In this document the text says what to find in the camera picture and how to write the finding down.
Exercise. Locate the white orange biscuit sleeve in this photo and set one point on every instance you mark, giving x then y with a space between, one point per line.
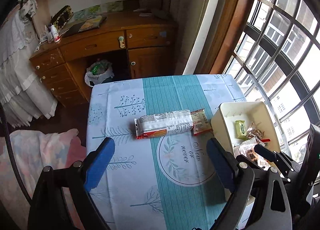
159 125

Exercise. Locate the white lace covered furniture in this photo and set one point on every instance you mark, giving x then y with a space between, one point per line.
23 96

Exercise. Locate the dark red jerky packet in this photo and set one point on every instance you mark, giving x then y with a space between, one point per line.
246 148

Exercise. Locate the teal white tablecloth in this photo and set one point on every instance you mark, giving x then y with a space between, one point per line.
165 182

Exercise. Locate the pink floral blanket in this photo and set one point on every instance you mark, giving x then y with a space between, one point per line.
34 150

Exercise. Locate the black gold pencil case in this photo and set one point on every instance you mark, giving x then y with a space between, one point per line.
60 19

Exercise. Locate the clear bag brown candy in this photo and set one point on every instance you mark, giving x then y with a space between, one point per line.
254 132

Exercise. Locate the metal window grille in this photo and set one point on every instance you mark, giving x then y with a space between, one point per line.
276 61

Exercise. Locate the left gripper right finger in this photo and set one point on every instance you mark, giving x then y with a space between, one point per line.
271 208

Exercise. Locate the white plastic bin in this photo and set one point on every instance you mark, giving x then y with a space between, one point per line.
224 129

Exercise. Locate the green yellow candy packet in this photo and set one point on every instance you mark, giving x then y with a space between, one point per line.
241 132

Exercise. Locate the wooden desk with drawers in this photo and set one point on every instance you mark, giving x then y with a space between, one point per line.
137 47

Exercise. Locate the red white snack packet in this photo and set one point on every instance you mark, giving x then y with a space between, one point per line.
200 122

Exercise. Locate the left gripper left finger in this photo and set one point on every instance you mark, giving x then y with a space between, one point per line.
49 210

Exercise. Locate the white red small bottle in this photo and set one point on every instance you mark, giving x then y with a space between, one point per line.
55 33

